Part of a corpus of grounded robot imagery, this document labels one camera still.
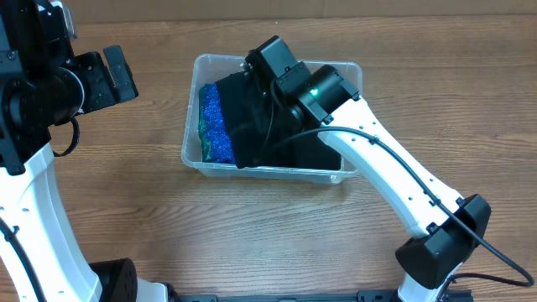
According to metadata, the blue sequin fabric bundle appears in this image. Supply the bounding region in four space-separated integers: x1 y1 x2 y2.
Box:
198 83 235 164

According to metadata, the black garment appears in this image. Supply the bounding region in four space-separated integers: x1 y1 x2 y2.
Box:
216 72 300 169
289 133 341 170

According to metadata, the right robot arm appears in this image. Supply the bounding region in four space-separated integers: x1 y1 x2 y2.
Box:
245 36 491 301

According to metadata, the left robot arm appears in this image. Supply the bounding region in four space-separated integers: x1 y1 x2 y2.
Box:
1 0 175 302

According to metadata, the clear plastic storage bin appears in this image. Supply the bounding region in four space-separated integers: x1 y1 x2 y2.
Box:
181 54 360 185

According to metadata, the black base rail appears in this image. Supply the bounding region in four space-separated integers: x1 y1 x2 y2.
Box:
175 289 473 302

